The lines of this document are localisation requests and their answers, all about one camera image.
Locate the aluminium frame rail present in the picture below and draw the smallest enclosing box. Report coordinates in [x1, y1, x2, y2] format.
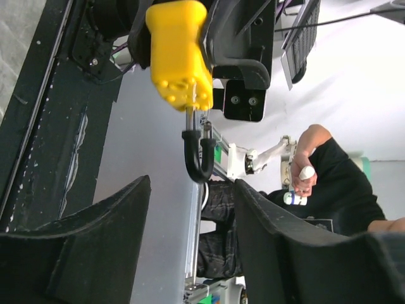
[182, 111, 228, 303]

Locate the person in black shirt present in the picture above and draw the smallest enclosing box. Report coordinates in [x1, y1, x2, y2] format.
[196, 124, 404, 279]

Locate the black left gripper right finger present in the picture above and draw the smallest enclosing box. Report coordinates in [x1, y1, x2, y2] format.
[234, 180, 404, 303]

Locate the yellow padlock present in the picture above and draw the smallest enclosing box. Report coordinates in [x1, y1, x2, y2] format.
[146, 1, 216, 184]

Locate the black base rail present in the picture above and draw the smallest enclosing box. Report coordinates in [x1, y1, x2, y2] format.
[1, 1, 134, 232]

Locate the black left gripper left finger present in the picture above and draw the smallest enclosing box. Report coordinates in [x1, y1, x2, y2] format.
[1, 175, 151, 303]

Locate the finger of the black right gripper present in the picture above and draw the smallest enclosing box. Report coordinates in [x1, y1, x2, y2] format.
[201, 1, 275, 90]
[128, 0, 152, 70]

